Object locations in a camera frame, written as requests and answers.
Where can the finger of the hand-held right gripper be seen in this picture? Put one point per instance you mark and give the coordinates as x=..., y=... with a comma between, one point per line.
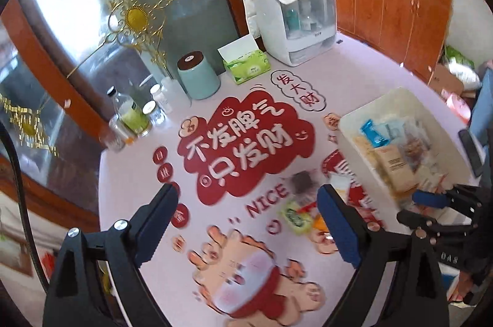
x=431, y=198
x=416, y=221

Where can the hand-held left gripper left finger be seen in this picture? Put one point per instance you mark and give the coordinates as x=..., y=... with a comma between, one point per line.
x=154, y=227

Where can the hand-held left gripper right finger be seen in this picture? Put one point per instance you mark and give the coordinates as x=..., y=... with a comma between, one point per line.
x=339, y=230

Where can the white barcode snack packet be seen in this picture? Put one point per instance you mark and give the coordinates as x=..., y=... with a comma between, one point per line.
x=429, y=178

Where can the orange snack packet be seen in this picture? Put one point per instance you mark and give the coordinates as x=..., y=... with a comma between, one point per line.
x=319, y=223

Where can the green snack packet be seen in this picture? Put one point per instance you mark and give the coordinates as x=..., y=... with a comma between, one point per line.
x=296, y=220

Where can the small clear puffed snack packet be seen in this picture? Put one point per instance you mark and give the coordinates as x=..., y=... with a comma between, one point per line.
x=414, y=155

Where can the beige cracker packet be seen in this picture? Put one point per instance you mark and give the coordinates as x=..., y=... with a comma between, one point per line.
x=394, y=165

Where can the dark brown snack packet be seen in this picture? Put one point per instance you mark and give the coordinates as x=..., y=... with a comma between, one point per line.
x=302, y=183

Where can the white plastic storage bin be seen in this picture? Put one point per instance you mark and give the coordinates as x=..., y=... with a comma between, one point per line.
x=443, y=126

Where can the large light blue snack packet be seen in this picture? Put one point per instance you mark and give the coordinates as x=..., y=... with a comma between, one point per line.
x=396, y=132

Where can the dark blue snack packet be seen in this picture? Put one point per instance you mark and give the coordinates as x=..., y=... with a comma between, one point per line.
x=371, y=132

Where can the pink plastic item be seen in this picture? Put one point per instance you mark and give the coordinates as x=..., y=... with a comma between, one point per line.
x=458, y=105

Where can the small clear can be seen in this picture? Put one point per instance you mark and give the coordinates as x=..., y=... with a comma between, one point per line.
x=117, y=134

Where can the blue board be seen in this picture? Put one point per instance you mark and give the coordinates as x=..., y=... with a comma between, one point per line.
x=483, y=99

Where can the small glass jar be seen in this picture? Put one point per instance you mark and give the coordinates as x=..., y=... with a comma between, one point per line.
x=153, y=114

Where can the clear bottle with green label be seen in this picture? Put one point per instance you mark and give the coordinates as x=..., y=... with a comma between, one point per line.
x=133, y=115

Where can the cardboard box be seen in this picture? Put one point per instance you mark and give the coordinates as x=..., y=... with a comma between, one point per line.
x=443, y=80

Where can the small white pill bottle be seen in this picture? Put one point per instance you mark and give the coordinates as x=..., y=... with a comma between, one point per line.
x=161, y=99

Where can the white plastic bag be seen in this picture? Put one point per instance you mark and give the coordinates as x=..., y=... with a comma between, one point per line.
x=466, y=74

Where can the pink printed tablecloth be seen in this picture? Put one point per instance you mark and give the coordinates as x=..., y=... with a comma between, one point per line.
x=366, y=80

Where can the green leafy vegetables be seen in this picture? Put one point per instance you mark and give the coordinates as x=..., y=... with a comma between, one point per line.
x=456, y=55

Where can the teal canister with brown lid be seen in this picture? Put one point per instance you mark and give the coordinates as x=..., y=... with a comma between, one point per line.
x=200, y=78

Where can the gold twig decoration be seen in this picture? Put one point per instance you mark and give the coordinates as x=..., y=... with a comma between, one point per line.
x=158, y=57

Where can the green tissue box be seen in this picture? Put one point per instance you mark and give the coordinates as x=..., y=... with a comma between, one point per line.
x=248, y=67

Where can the wooden cabinets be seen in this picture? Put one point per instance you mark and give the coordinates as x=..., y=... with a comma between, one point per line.
x=396, y=3

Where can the white cosmetics organizer box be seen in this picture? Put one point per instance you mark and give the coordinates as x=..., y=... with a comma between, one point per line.
x=292, y=30

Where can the glass sliding door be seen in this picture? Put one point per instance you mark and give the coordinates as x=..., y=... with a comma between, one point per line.
x=185, y=3

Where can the white soft bag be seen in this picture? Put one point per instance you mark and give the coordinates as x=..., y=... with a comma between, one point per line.
x=252, y=18

